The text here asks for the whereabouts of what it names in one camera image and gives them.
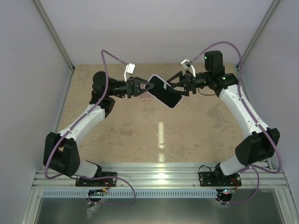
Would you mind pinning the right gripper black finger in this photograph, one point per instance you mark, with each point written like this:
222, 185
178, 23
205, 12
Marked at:
177, 79
178, 90

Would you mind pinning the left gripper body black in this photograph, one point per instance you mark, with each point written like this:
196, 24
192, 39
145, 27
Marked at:
130, 87

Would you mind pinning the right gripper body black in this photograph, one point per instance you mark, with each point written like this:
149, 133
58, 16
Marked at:
192, 82

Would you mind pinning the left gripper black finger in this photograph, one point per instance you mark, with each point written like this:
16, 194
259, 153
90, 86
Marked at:
142, 83
139, 92

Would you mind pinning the pink phone case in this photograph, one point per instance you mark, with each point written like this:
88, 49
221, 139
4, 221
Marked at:
145, 95

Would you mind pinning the black phone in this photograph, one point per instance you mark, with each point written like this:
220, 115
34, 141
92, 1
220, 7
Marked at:
161, 92

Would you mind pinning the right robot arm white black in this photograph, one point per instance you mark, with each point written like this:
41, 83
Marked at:
259, 140

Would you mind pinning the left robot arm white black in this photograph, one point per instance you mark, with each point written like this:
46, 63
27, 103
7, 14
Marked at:
61, 149

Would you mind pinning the right controller board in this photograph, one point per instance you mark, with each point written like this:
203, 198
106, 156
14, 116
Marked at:
226, 191

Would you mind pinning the controller board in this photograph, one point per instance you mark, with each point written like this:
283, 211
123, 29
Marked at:
226, 191
98, 192

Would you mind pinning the left controller board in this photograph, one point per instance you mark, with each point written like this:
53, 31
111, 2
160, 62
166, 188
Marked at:
98, 192

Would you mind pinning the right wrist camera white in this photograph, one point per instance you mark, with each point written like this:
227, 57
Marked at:
187, 65

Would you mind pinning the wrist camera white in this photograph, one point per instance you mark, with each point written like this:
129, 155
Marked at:
187, 65
129, 70

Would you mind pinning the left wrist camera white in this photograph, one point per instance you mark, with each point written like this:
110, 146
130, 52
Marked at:
129, 70

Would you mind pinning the aluminium rail frame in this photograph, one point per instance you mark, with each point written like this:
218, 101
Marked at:
152, 147

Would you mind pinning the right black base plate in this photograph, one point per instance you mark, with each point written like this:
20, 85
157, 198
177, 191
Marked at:
213, 179

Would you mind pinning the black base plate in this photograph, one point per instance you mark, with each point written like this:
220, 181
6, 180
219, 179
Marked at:
101, 179
213, 179

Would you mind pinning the left aluminium corner post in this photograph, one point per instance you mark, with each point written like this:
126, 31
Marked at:
53, 33

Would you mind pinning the aluminium corner post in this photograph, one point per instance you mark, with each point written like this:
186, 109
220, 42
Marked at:
53, 33
262, 26

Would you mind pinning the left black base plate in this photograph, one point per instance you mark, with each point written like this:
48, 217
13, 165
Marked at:
101, 179

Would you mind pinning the right aluminium corner post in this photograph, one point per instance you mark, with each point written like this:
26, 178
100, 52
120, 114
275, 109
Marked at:
262, 26

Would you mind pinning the grey slotted cable duct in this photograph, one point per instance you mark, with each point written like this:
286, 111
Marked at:
128, 194

